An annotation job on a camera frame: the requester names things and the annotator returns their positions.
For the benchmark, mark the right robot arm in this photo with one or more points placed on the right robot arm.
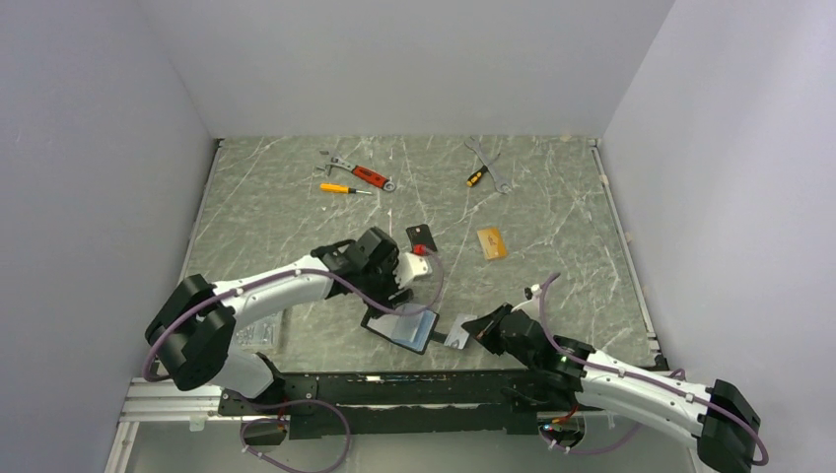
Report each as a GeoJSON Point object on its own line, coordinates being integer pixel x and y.
{"type": "Point", "coordinates": [715, 420]}

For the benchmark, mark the black credit card stack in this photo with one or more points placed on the black credit card stack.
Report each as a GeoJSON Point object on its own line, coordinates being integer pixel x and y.
{"type": "Point", "coordinates": [421, 240]}

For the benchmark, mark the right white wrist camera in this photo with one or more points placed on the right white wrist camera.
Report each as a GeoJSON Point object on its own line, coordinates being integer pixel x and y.
{"type": "Point", "coordinates": [531, 300]}

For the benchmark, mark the aluminium frame rail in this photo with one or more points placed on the aluminium frame rail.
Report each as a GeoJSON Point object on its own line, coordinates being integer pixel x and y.
{"type": "Point", "coordinates": [162, 402]}

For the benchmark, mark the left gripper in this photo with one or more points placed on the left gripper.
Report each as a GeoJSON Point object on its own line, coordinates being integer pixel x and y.
{"type": "Point", "coordinates": [399, 298]}

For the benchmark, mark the clear plastic screw box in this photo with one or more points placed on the clear plastic screw box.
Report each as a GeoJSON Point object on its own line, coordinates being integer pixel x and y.
{"type": "Point", "coordinates": [262, 335]}

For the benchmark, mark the silver VIP credit card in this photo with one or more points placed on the silver VIP credit card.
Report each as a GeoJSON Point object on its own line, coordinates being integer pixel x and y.
{"type": "Point", "coordinates": [458, 336]}

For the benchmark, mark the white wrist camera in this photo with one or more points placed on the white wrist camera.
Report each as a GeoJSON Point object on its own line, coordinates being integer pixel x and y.
{"type": "Point", "coordinates": [411, 267]}
{"type": "Point", "coordinates": [531, 300]}

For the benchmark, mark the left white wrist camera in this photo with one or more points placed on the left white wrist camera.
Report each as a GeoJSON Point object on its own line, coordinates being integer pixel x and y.
{"type": "Point", "coordinates": [411, 267]}

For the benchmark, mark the silver open-end wrench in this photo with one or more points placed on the silver open-end wrench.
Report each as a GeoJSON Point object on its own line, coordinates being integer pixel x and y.
{"type": "Point", "coordinates": [501, 184]}

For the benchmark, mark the black leather card holder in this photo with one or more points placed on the black leather card holder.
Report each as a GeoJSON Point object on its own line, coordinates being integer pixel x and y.
{"type": "Point", "coordinates": [413, 333]}

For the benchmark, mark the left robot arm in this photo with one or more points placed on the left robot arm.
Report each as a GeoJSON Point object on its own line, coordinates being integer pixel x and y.
{"type": "Point", "coordinates": [192, 337]}

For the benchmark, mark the red handled adjustable wrench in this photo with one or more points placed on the red handled adjustable wrench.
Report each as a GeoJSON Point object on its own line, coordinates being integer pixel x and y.
{"type": "Point", "coordinates": [336, 161]}

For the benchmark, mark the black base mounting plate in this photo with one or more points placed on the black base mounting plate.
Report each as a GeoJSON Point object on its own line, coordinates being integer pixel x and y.
{"type": "Point", "coordinates": [366, 403]}

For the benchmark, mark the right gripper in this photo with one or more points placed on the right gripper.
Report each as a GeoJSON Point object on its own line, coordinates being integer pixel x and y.
{"type": "Point", "coordinates": [484, 329]}

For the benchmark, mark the black yellow small screwdriver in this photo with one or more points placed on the black yellow small screwdriver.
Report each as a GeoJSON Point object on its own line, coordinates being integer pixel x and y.
{"type": "Point", "coordinates": [475, 177]}

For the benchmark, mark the yellow handled screwdriver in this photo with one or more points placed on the yellow handled screwdriver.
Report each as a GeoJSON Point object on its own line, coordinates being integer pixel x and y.
{"type": "Point", "coordinates": [342, 189]}

